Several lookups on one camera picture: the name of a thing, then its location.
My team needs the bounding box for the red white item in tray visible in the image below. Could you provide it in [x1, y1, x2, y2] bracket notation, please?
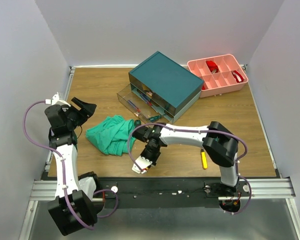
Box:
[231, 70, 244, 83]

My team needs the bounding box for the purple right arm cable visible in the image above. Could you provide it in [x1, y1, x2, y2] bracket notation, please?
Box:
[127, 123, 252, 217]

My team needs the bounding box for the green long screwdriver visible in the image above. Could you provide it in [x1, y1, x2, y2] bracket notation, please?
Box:
[147, 114, 163, 123]

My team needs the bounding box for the yellow screwdriver middle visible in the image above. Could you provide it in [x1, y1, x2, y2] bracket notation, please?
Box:
[200, 149, 208, 170]

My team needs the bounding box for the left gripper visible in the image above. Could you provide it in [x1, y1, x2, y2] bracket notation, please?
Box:
[63, 96, 97, 130]

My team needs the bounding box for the green stubby screwdriver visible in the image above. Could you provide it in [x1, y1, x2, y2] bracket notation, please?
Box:
[134, 119, 141, 127]

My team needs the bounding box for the teal drawer cabinet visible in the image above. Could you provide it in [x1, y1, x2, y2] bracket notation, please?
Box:
[128, 51, 204, 115]

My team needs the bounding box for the green cloth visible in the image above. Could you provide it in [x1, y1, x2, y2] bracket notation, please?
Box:
[85, 115, 136, 156]

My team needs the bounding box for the pink divided organizer tray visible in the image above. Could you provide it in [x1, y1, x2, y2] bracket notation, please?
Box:
[187, 54, 249, 98]

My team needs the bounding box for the aluminium rail frame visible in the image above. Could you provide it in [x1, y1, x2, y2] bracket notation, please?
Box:
[19, 66, 300, 240]

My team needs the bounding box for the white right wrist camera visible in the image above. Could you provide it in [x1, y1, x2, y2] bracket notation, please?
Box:
[131, 155, 153, 174]

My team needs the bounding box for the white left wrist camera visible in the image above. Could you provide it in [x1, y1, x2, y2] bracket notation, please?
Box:
[44, 92, 71, 107]

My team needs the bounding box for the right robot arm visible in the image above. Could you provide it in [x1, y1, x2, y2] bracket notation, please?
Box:
[129, 121, 240, 197]

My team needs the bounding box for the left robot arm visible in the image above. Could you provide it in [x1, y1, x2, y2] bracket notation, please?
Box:
[44, 93, 101, 236]

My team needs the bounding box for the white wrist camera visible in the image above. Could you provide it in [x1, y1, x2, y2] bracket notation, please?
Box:
[131, 155, 153, 174]
[44, 92, 71, 107]

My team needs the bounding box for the clear drawer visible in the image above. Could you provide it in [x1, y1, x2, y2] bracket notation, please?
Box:
[117, 84, 174, 124]

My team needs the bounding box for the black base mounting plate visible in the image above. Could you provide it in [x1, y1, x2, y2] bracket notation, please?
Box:
[97, 177, 249, 209]

